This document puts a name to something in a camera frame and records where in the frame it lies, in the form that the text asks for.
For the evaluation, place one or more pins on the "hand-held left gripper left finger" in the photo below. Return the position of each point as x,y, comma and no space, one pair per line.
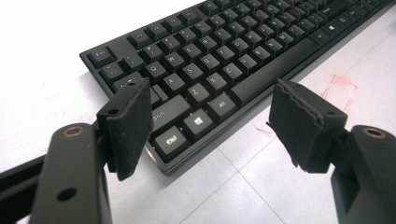
127,133

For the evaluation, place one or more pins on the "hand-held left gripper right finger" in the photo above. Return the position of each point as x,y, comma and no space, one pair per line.
295,124

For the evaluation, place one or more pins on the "black computer keyboard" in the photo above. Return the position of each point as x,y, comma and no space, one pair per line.
218,62

